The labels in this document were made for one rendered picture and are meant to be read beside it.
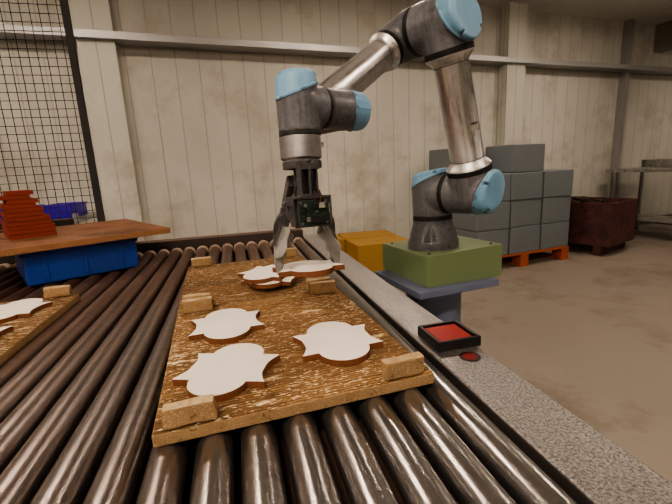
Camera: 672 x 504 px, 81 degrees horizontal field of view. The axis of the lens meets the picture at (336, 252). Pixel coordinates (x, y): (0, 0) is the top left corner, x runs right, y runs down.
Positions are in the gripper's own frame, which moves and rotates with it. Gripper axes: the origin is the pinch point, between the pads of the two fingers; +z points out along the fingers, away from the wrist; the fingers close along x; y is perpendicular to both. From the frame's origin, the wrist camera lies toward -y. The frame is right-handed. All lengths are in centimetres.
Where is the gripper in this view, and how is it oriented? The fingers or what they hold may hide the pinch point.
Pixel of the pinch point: (307, 267)
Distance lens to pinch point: 76.8
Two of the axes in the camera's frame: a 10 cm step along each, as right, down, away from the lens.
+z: 0.7, 9.9, 1.5
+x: 9.5, -1.1, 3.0
